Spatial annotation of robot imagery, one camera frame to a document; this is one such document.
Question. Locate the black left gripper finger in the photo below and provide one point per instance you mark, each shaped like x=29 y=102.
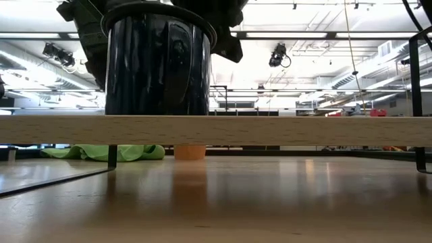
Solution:
x=98 y=60
x=229 y=44

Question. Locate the glossy black mug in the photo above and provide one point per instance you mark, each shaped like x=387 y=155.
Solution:
x=152 y=74

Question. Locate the orange faceted mug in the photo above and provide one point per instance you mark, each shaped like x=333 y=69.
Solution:
x=189 y=153

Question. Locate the black ceiling spotlight cluster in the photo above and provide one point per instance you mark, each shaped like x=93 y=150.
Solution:
x=60 y=55

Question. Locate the distant black workbench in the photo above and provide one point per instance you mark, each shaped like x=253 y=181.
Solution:
x=243 y=113

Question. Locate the green cloth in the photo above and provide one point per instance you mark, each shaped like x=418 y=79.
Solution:
x=87 y=153

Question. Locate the red framed cart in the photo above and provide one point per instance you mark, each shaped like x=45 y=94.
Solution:
x=378 y=112

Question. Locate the black hanging camera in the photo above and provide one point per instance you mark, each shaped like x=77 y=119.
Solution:
x=278 y=55

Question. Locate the distant black metal frame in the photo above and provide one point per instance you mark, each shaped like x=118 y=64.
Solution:
x=225 y=98

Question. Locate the silver ceiling duct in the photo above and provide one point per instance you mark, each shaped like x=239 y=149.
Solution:
x=40 y=72

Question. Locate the wooden shelf with black frame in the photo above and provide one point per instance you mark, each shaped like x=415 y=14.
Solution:
x=216 y=131

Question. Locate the black metal shelf frame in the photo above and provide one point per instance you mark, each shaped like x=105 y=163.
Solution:
x=236 y=153

